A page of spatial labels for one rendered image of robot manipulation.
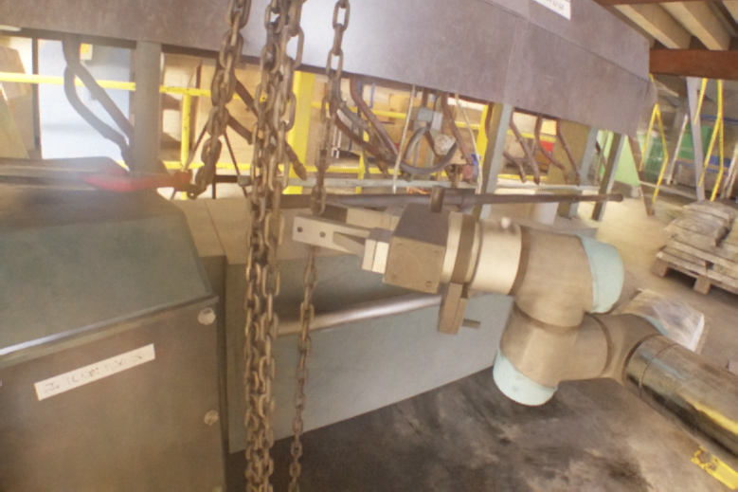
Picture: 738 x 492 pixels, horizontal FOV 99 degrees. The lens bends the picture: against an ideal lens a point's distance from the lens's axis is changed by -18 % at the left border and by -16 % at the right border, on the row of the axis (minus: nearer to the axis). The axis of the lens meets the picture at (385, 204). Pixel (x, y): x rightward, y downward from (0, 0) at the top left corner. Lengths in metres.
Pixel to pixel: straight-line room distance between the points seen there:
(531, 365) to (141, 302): 0.38
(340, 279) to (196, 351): 0.61
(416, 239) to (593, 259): 0.18
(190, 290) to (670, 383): 0.47
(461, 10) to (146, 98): 0.80
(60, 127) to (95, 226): 3.08
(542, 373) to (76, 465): 0.46
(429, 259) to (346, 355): 0.83
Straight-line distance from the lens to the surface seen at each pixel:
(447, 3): 1.08
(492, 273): 0.37
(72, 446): 0.44
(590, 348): 0.47
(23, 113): 5.45
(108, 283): 0.39
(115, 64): 3.38
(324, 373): 1.15
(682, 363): 0.46
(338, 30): 0.39
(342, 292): 1.01
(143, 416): 0.45
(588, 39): 1.63
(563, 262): 0.39
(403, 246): 0.33
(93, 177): 0.46
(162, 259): 0.40
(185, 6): 0.83
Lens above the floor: 0.98
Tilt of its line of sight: 15 degrees down
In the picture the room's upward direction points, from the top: 9 degrees clockwise
